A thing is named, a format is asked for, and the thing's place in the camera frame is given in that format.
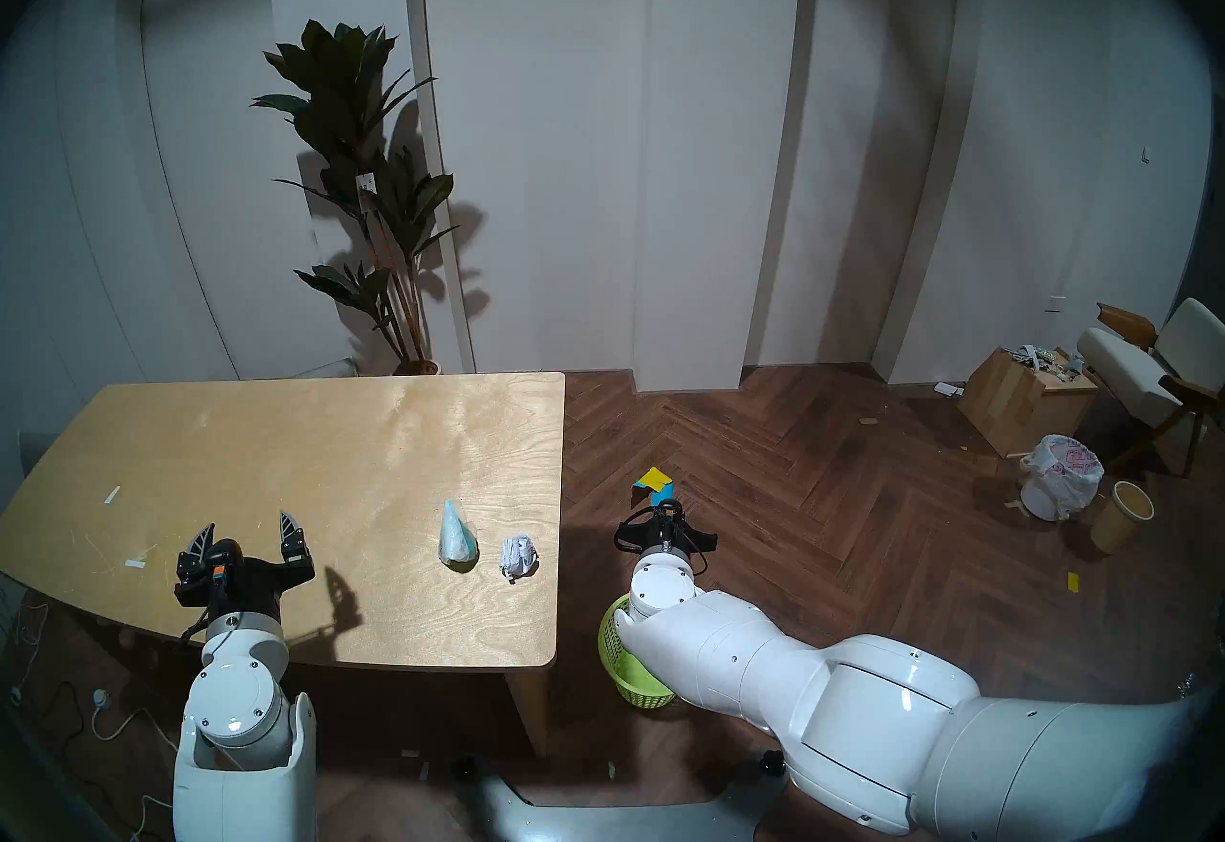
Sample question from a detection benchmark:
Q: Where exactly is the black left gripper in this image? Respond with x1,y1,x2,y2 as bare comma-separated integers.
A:
174,511,316,621

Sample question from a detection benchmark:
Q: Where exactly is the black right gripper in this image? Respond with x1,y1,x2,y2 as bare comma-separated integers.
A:
617,499,717,563

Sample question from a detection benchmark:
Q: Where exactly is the teal white plastic bag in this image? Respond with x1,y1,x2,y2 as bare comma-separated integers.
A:
437,499,479,565

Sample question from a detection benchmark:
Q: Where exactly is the white bin with plastic bag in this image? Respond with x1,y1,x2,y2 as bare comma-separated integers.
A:
1017,434,1104,522

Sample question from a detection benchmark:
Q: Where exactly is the mixed trash pile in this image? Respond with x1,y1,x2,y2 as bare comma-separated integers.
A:
1010,344,1087,382

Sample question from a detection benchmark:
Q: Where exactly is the light wooden table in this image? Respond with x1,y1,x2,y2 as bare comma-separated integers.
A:
0,371,568,755

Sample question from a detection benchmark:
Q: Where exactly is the green plastic mesh basket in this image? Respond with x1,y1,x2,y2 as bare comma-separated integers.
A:
598,594,676,709

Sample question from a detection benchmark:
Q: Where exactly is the brown cardboard box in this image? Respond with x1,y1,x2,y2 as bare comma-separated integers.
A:
957,347,1102,458

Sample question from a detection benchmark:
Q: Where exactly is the beige paper bucket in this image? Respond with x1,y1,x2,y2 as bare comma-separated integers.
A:
1089,480,1155,556

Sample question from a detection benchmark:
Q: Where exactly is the tall dark green plant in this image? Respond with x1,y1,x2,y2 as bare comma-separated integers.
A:
251,19,460,372

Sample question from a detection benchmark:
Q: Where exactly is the white cushioned wooden armchair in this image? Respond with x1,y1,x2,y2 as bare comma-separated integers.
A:
1077,297,1225,477

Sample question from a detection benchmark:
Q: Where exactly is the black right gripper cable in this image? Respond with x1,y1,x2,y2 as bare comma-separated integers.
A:
614,507,661,556

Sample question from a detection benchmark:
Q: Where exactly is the white floor cable with plug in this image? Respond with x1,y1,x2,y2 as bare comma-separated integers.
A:
89,687,192,842

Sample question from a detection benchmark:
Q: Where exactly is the black floor cable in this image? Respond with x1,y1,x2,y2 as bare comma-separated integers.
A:
0,591,89,755

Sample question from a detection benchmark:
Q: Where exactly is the grey metal robot base plate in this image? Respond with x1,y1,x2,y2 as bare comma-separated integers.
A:
450,754,795,842

